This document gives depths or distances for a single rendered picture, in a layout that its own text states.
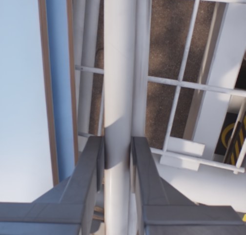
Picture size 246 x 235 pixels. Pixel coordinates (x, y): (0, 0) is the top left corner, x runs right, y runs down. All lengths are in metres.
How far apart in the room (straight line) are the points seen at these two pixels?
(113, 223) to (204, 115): 0.15
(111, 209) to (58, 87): 0.11
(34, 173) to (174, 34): 0.60
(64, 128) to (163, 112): 0.55
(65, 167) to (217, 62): 0.19
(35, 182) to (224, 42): 0.23
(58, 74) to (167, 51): 0.54
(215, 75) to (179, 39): 0.46
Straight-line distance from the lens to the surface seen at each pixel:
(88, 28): 0.31
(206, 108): 0.23
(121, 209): 0.17
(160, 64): 0.67
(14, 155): 0.18
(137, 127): 0.15
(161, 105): 0.68
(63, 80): 0.16
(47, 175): 0.17
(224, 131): 0.58
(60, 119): 0.17
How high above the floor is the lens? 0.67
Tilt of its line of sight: 71 degrees down
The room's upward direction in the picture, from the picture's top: 138 degrees counter-clockwise
